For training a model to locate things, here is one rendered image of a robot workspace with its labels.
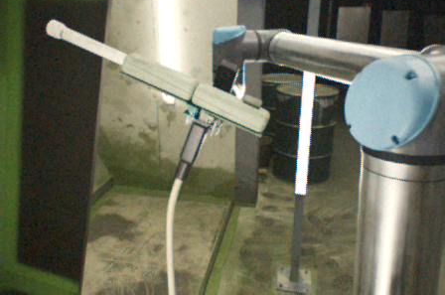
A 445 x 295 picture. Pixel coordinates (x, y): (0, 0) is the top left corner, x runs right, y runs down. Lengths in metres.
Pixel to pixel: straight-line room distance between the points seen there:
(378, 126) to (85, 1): 0.96
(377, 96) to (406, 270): 0.24
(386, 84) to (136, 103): 2.63
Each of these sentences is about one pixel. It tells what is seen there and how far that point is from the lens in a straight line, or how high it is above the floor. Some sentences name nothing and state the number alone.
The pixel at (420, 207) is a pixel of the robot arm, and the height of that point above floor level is 1.31.
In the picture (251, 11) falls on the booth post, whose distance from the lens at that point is 2.65.
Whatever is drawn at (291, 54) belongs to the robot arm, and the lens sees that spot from 0.90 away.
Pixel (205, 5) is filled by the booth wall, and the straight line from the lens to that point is 2.71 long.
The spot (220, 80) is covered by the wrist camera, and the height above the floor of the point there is 1.40.
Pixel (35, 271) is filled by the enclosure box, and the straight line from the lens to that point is 1.73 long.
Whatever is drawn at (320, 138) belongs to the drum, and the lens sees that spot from 3.33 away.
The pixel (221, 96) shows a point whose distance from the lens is 0.68.
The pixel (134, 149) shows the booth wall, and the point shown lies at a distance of 3.14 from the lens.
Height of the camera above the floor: 1.54
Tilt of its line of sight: 17 degrees down
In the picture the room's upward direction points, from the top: straight up
